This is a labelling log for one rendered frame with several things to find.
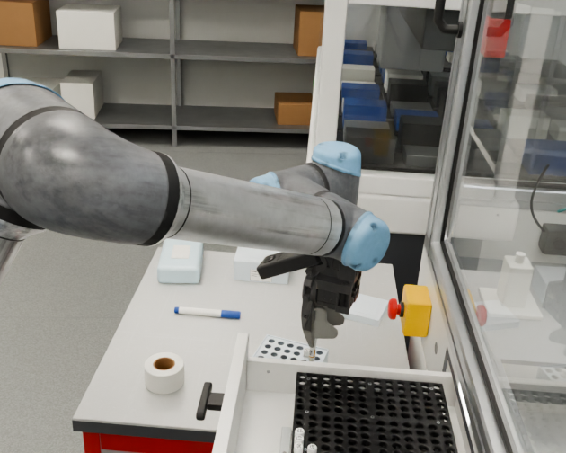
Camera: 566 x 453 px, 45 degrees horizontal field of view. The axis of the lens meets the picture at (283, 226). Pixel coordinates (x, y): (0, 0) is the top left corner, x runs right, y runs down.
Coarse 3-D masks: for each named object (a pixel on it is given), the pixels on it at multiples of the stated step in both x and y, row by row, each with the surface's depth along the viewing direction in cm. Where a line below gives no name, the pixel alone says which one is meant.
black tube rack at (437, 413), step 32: (320, 384) 102; (352, 384) 103; (384, 384) 103; (416, 384) 103; (320, 416) 96; (352, 416) 96; (384, 416) 96; (416, 416) 98; (448, 416) 97; (320, 448) 90; (352, 448) 91; (384, 448) 91; (416, 448) 91; (448, 448) 92
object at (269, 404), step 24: (264, 360) 108; (288, 360) 108; (264, 384) 109; (288, 384) 109; (312, 384) 109; (264, 408) 106; (288, 408) 107; (456, 408) 107; (240, 432) 101; (264, 432) 101; (456, 432) 103
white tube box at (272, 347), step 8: (272, 336) 130; (264, 344) 128; (272, 344) 128; (280, 344) 130; (288, 344) 129; (296, 344) 129; (304, 344) 129; (256, 352) 126; (264, 352) 127; (272, 352) 126; (280, 352) 126; (288, 352) 128; (296, 352) 127; (320, 352) 128; (328, 352) 128; (304, 360) 125; (320, 360) 125
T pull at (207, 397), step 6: (204, 384) 99; (210, 384) 99; (204, 390) 98; (210, 390) 98; (204, 396) 97; (210, 396) 97; (216, 396) 97; (222, 396) 97; (204, 402) 96; (210, 402) 96; (216, 402) 96; (222, 402) 96; (198, 408) 94; (204, 408) 94; (210, 408) 96; (216, 408) 96; (198, 414) 94; (204, 414) 94; (198, 420) 94
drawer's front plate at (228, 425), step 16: (240, 336) 107; (240, 352) 104; (240, 368) 100; (240, 384) 99; (224, 400) 94; (240, 400) 101; (224, 416) 91; (240, 416) 103; (224, 432) 88; (224, 448) 86
